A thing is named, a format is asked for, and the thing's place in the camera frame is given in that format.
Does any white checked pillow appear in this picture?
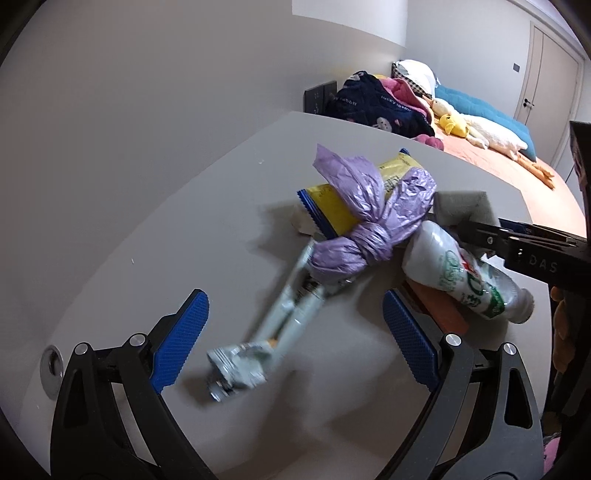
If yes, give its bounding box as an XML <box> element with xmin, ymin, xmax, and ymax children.
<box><xmin>392</xmin><ymin>60</ymin><xmax>439</xmax><ymax>100</ymax></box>

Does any yellow duck plush toy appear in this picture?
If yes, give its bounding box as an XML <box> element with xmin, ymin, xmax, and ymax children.
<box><xmin>438</xmin><ymin>113</ymin><xmax>469</xmax><ymax>138</ymax></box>

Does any white goose plush toy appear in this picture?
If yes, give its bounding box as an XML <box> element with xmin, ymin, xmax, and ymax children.
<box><xmin>428</xmin><ymin>97</ymin><xmax>555</xmax><ymax>189</ymax></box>

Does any purple knotted plastic bag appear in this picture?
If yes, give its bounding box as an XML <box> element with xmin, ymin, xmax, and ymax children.
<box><xmin>310</xmin><ymin>143</ymin><xmax>437</xmax><ymax>284</ymax></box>

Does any beige cardboard piece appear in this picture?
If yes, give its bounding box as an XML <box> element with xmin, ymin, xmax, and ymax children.
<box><xmin>287</xmin><ymin>203</ymin><xmax>324</xmax><ymax>238</ymax></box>

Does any black wall outlet panel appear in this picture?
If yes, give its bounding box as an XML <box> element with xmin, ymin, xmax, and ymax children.
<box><xmin>303</xmin><ymin>80</ymin><xmax>339</xmax><ymax>114</ymax></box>

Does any dark blue printed garment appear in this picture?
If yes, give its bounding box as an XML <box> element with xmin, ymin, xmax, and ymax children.
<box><xmin>325</xmin><ymin>71</ymin><xmax>437</xmax><ymax>139</ymax></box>

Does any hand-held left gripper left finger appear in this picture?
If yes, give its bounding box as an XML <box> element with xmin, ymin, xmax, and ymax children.
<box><xmin>52</xmin><ymin>288</ymin><xmax>218</xmax><ymax>480</ymax></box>

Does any long teal cushion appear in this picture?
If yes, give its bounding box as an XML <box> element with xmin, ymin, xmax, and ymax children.
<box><xmin>434</xmin><ymin>85</ymin><xmax>537</xmax><ymax>162</ymax></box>

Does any round desk cable grommet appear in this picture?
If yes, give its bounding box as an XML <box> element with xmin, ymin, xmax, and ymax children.
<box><xmin>41</xmin><ymin>345</ymin><xmax>63</xmax><ymax>398</ymax></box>

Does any grey foam block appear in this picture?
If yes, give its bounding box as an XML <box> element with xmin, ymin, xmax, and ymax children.
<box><xmin>434</xmin><ymin>190</ymin><xmax>500</xmax><ymax>227</ymax></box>

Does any bed with orange sheet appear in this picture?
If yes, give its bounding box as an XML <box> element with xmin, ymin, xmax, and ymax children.
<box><xmin>418</xmin><ymin>124</ymin><xmax>587</xmax><ymax>241</ymax></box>

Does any yellow snack packet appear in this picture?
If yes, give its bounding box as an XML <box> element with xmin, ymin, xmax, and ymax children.
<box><xmin>295</xmin><ymin>148</ymin><xmax>423</xmax><ymax>241</ymax></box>

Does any white toothpaste tube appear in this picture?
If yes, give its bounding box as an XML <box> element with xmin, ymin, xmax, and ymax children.
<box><xmin>205</xmin><ymin>237</ymin><xmax>333</xmax><ymax>402</ymax></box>

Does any person's right hand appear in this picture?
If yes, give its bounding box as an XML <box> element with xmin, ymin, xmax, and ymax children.
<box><xmin>551</xmin><ymin>286</ymin><xmax>575</xmax><ymax>374</ymax></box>

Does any plastic bottle with green label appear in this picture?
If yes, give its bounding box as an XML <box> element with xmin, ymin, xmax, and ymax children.
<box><xmin>402</xmin><ymin>220</ymin><xmax>535</xmax><ymax>324</ymax></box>

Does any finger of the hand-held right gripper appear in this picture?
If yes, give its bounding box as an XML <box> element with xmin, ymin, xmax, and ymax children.
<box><xmin>456</xmin><ymin>220</ymin><xmax>509</xmax><ymax>261</ymax></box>
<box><xmin>498</xmin><ymin>219</ymin><xmax>588</xmax><ymax>246</ymax></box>

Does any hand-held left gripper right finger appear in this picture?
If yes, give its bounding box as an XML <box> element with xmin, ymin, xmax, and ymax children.
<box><xmin>374</xmin><ymin>289</ymin><xmax>544</xmax><ymax>480</ymax></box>

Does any white door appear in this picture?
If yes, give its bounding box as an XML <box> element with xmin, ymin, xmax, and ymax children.
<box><xmin>515</xmin><ymin>23</ymin><xmax>583</xmax><ymax>134</ymax></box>

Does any flat orange sponge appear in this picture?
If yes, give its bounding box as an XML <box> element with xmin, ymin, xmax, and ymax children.
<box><xmin>402</xmin><ymin>279</ymin><xmax>469</xmax><ymax>335</ymax></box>

